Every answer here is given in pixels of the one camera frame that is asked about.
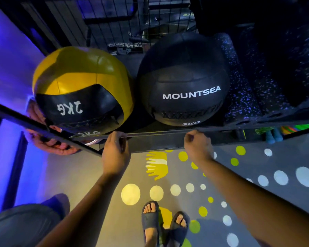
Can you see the person's right foot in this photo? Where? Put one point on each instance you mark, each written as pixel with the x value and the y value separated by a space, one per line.
pixel 181 220

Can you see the speckled black rubber mat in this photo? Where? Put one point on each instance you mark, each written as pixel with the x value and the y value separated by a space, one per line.
pixel 243 95

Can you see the black metal storage rack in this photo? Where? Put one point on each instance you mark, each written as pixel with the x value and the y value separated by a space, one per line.
pixel 157 144

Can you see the yellow and black medicine ball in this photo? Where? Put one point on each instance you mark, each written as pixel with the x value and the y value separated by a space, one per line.
pixel 82 82

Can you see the person's left foot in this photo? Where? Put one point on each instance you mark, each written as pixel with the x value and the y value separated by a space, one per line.
pixel 151 236

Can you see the person's right thumb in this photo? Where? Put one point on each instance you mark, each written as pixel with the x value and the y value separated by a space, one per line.
pixel 188 141

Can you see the blue dumbbell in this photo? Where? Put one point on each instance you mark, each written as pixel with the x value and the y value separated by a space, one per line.
pixel 273 136

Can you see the person's right forearm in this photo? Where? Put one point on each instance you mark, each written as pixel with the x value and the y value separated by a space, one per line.
pixel 255 203

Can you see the multicoloured striped exercise item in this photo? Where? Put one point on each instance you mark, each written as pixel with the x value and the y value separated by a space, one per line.
pixel 298 128

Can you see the person's left thumb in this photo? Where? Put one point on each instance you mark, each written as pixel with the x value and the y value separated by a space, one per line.
pixel 125 145

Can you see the pink hand-shaped decal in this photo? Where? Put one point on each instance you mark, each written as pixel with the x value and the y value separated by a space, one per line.
pixel 45 144

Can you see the person's left hand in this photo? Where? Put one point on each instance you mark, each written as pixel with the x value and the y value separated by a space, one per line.
pixel 115 156

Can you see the person's foot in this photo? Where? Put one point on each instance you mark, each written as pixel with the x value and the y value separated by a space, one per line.
pixel 181 220
pixel 151 236

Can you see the person's right hand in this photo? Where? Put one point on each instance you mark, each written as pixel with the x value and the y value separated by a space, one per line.
pixel 199 149

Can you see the grey garment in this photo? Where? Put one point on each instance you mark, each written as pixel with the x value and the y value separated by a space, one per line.
pixel 20 226

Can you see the green exercise item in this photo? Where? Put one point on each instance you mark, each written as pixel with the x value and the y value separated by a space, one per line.
pixel 263 130

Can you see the dark blue slide sandal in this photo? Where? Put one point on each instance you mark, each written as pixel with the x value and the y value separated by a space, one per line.
pixel 149 221
pixel 176 232

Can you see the person's left forearm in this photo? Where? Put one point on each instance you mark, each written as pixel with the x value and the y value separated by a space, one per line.
pixel 87 210

